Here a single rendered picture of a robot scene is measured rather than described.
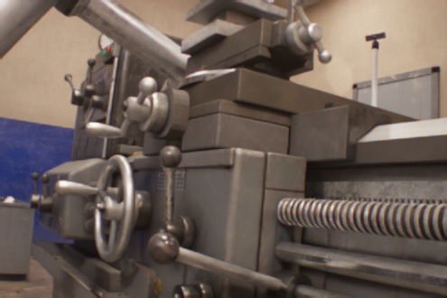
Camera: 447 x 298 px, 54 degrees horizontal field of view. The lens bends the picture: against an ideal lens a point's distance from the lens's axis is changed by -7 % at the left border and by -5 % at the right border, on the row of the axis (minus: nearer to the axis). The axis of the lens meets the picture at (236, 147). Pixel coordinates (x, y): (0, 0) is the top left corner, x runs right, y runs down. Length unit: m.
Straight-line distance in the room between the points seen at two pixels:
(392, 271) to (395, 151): 0.17
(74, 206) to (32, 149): 3.30
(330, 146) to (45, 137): 4.38
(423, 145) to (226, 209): 0.28
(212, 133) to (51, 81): 4.37
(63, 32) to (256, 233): 4.63
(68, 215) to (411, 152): 1.24
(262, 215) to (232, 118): 0.15
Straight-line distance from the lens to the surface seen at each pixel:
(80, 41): 5.19
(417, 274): 0.52
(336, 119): 0.70
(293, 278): 0.66
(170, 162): 0.68
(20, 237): 3.56
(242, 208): 0.65
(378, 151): 0.65
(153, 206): 0.89
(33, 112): 4.94
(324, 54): 0.77
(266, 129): 0.74
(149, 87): 0.75
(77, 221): 1.64
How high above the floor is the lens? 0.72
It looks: 7 degrees up
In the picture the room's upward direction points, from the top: 5 degrees clockwise
